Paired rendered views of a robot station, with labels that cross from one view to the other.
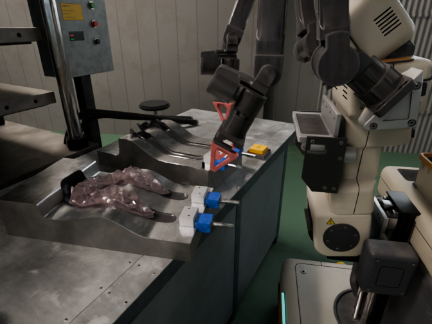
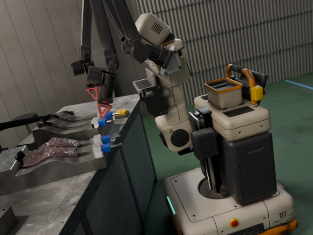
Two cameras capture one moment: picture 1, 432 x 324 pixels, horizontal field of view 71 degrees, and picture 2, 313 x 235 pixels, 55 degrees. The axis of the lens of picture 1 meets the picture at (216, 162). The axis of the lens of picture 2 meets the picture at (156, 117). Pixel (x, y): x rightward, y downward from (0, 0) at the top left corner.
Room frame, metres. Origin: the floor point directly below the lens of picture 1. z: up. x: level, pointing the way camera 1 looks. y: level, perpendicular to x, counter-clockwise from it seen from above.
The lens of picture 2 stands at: (-0.68, 0.14, 1.40)
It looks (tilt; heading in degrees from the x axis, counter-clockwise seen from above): 20 degrees down; 344
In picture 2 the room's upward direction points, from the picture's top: 13 degrees counter-clockwise
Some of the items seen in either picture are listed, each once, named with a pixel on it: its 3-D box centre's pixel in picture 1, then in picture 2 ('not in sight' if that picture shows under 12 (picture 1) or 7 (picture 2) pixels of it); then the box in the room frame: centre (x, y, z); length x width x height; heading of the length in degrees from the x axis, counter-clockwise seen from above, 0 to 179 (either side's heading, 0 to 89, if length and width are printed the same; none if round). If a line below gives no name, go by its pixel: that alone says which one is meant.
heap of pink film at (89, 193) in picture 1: (117, 187); (49, 149); (0.73, 0.27, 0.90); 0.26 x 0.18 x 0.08; 79
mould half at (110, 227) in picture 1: (116, 201); (51, 158); (0.72, 0.28, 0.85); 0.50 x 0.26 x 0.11; 79
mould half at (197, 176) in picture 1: (168, 148); (65, 128); (1.07, 0.18, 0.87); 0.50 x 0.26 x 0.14; 61
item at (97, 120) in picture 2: (224, 164); (105, 121); (0.89, -0.03, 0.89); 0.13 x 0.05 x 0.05; 61
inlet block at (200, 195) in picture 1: (216, 200); (107, 139); (0.73, 0.00, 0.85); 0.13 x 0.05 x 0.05; 79
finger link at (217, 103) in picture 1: (226, 108); (94, 91); (0.99, -0.03, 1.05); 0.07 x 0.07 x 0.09; 61
